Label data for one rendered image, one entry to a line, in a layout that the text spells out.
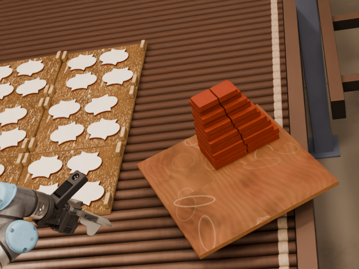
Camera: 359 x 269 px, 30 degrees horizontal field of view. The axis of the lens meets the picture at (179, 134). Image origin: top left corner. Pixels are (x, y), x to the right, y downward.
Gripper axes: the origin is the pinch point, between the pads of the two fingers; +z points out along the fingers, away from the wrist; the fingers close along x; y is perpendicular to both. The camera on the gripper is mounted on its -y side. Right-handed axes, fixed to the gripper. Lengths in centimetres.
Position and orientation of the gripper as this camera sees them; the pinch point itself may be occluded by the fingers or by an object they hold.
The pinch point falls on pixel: (98, 212)
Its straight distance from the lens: 197.4
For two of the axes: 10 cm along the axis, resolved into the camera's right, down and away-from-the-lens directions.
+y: -4.2, 9.1, 0.3
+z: 6.4, 2.7, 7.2
